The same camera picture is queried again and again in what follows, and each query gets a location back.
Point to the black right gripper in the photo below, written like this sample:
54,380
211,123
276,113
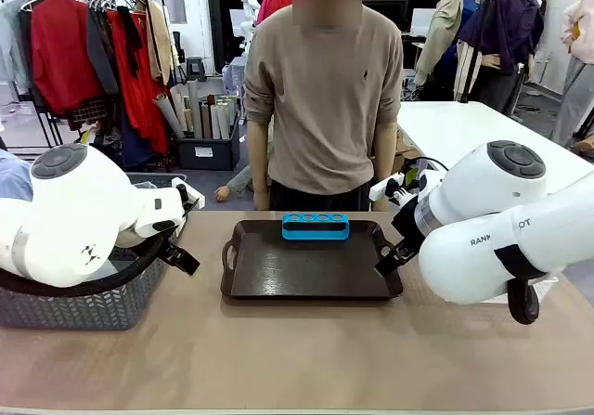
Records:
408,224

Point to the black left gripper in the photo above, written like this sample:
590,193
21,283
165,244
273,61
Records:
182,229

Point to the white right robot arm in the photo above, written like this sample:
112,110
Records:
487,187

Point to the person's right forearm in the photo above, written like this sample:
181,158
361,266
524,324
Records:
257,155

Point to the person's left forearm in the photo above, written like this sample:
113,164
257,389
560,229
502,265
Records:
384,155

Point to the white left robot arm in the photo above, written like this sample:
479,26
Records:
69,211

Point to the person's left hand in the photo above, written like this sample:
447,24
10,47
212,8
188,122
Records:
381,205

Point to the person's right hand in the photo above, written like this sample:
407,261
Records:
261,200

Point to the mannequin arm grey sleeve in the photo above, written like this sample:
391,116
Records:
223,193

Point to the blue test tube rack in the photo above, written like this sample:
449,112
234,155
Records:
315,231

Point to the small grey plastic basket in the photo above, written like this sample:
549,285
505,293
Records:
158,179

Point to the dark brown serving tray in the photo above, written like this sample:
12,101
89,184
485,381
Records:
301,271

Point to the large grey plastic basket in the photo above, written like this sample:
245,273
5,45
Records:
93,308

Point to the black storage bin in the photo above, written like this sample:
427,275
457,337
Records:
209,152

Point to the cardboard box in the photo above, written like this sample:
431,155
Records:
404,143

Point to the dark blue garment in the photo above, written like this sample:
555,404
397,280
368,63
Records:
132,146

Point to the brown paper roll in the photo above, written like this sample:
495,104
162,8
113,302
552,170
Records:
205,122

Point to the white paper roll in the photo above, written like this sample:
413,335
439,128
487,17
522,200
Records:
224,120
215,122

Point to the beige paper roll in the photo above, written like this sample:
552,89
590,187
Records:
169,118

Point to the grey paper roll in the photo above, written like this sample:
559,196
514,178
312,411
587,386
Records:
195,108

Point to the white table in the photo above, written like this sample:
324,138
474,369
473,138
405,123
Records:
464,122

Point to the red dress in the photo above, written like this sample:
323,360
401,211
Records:
139,99

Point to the person in beige sweater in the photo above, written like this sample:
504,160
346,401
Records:
325,108

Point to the plaid fabric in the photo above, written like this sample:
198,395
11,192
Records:
90,113

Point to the light blue garment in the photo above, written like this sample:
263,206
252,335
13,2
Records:
14,178

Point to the grey step stool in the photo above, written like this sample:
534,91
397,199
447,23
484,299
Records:
196,68

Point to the beige hanging coat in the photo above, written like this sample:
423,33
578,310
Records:
160,39

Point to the dark grey coat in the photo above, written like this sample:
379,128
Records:
99,53

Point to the black scarf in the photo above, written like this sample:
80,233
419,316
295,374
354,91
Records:
132,39

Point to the mannequin in beige trench coat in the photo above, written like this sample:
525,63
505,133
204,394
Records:
441,29

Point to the red jacket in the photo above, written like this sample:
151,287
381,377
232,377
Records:
60,53

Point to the person in pink top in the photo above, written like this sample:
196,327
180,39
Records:
580,90

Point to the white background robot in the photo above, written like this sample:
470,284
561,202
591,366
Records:
250,2

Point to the grey-blue jacket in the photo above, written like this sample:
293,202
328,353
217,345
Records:
11,39

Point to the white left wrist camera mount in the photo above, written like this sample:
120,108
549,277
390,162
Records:
192,197

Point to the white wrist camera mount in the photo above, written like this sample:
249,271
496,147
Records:
424,183
192,197

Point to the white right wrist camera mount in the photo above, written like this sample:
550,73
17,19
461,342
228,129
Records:
424,183

